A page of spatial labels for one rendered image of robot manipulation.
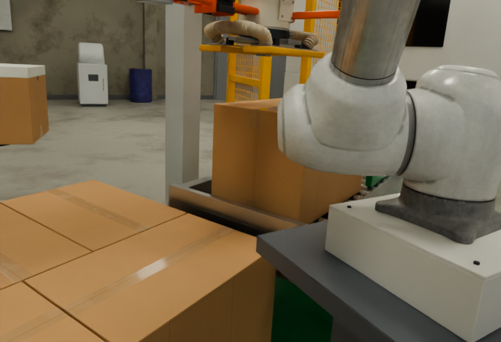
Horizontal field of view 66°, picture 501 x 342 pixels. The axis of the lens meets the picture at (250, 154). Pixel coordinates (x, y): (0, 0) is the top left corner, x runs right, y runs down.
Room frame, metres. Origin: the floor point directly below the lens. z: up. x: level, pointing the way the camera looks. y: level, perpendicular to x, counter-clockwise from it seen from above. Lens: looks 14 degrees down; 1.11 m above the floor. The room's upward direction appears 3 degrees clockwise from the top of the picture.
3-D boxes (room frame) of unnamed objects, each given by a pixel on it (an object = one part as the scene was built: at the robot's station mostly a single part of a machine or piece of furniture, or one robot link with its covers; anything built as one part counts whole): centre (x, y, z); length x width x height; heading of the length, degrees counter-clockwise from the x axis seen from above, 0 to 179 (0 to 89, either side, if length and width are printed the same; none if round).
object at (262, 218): (1.29, 0.02, 0.58); 0.70 x 0.03 x 0.06; 56
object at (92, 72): (8.41, 3.51, 0.66); 0.74 x 0.60 x 1.32; 31
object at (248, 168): (1.58, -0.19, 0.75); 0.60 x 0.40 x 0.40; 145
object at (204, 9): (1.17, 0.13, 1.27); 0.10 x 0.08 x 0.06; 52
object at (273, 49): (1.32, -0.10, 1.16); 0.34 x 0.10 x 0.05; 142
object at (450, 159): (0.68, -0.35, 1.01); 0.18 x 0.16 x 0.22; 88
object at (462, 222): (0.69, -0.38, 0.87); 0.22 x 0.18 x 0.06; 124
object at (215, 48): (1.43, 0.05, 1.16); 0.34 x 0.10 x 0.05; 142
